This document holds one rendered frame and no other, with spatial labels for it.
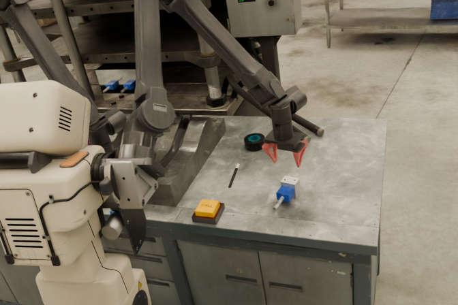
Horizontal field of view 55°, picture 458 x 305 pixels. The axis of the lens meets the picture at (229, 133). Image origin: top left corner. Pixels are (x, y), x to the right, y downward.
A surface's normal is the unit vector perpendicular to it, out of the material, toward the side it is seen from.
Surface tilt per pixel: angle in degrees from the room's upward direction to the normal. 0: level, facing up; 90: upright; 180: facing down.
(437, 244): 0
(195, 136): 28
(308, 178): 0
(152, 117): 57
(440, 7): 91
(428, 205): 0
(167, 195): 90
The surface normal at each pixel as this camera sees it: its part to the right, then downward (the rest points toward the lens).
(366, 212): -0.15, -0.86
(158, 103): 0.55, -0.29
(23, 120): -0.25, -0.21
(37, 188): -0.21, 0.38
